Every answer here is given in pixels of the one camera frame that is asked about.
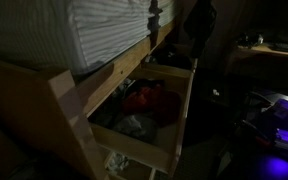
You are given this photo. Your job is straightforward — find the robot base with purple light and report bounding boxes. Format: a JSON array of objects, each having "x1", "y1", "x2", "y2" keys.
[{"x1": 213, "y1": 89, "x2": 288, "y2": 180}]

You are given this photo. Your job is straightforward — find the red clothing in drawer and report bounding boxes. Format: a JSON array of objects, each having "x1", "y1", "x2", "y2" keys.
[{"x1": 122, "y1": 85, "x2": 181, "y2": 127}]

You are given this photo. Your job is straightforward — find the grey clothing in drawer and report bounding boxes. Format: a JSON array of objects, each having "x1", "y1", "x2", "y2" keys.
[{"x1": 113, "y1": 114, "x2": 158, "y2": 143}]

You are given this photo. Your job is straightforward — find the far open wooden drawer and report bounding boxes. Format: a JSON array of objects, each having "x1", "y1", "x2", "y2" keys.
[{"x1": 141, "y1": 43, "x2": 198, "y2": 76}]

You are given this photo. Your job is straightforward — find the lower wooden drawer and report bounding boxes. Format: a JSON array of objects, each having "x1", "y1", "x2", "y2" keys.
[{"x1": 104, "y1": 151, "x2": 156, "y2": 180}]

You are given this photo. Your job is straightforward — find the white crumpled cloth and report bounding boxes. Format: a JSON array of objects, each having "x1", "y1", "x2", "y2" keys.
[{"x1": 107, "y1": 153, "x2": 129, "y2": 174}]

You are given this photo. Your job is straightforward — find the white striped mattress bedding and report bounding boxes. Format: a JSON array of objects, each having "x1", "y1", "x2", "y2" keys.
[{"x1": 0, "y1": 0, "x2": 179, "y2": 75}]

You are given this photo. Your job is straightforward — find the wooden desk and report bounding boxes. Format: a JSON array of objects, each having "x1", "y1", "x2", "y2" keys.
[{"x1": 225, "y1": 45, "x2": 288, "y2": 77}]

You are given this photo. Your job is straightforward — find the wooden bed frame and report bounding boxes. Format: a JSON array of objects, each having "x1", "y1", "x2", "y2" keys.
[{"x1": 0, "y1": 20, "x2": 184, "y2": 180}]

